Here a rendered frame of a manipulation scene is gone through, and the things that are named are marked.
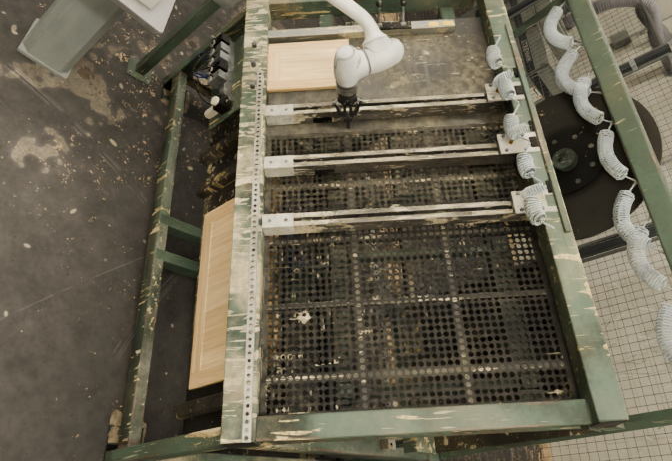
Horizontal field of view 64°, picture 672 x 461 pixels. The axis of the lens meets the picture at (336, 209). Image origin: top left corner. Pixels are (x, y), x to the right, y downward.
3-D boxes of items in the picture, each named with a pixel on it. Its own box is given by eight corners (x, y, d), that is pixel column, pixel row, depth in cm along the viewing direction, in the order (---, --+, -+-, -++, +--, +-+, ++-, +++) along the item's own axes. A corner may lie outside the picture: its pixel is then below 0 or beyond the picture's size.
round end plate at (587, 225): (473, 129, 296) (625, 53, 252) (478, 133, 300) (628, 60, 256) (502, 260, 256) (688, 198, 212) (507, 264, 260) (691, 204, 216)
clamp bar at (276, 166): (266, 162, 239) (257, 128, 218) (534, 146, 237) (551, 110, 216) (266, 181, 234) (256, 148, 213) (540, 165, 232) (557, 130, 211)
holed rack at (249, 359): (257, 72, 260) (257, 72, 259) (263, 72, 260) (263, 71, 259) (242, 442, 176) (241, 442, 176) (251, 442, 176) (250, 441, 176)
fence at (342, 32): (269, 36, 279) (268, 30, 276) (452, 25, 278) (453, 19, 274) (269, 43, 276) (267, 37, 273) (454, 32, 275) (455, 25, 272)
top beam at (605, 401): (473, -9, 290) (476, -25, 282) (491, -10, 290) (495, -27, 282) (587, 427, 179) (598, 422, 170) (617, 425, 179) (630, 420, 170)
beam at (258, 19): (249, 14, 297) (246, -3, 288) (271, 13, 297) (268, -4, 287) (226, 448, 186) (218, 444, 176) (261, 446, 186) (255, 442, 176)
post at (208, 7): (135, 64, 321) (214, -9, 279) (144, 69, 325) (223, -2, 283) (134, 71, 318) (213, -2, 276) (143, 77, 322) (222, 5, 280)
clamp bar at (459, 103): (267, 112, 253) (259, 76, 232) (520, 97, 252) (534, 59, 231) (267, 129, 248) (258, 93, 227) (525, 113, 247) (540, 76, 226)
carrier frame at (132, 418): (163, 77, 335) (252, 1, 289) (315, 167, 426) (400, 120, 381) (101, 467, 224) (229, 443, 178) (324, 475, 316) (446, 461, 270)
